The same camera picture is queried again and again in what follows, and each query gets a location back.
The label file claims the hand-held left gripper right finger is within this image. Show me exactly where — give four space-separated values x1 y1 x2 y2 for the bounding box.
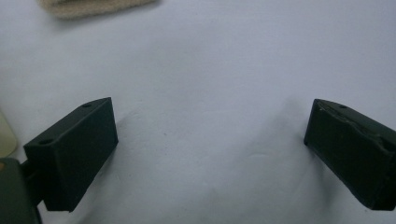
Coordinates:
304 98 396 211

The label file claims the white foam mat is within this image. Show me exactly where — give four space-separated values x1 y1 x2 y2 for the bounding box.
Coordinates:
0 0 396 224

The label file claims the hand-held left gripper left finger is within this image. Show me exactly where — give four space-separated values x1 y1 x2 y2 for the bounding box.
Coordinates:
22 97 120 213

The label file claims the beige glove with orange animal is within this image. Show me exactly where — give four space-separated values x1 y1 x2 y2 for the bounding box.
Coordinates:
36 0 160 20

